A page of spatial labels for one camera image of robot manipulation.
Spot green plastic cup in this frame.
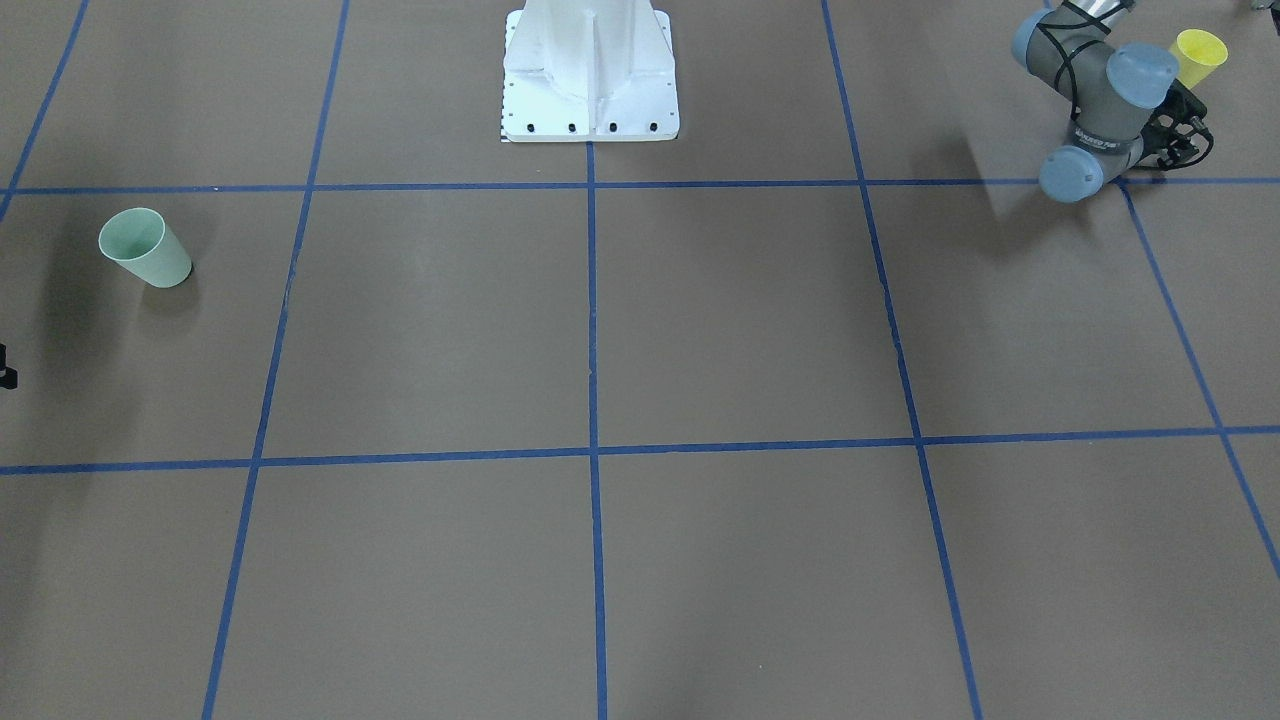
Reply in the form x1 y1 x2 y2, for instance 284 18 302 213
99 208 195 290

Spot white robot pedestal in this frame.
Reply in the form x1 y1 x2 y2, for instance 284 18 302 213
500 1 681 143

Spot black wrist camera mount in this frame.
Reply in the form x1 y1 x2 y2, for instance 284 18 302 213
1139 79 1216 172

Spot yellow plastic cup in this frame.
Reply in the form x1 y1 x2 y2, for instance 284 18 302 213
1169 28 1230 90

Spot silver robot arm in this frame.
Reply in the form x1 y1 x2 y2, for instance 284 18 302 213
1011 1 1180 202

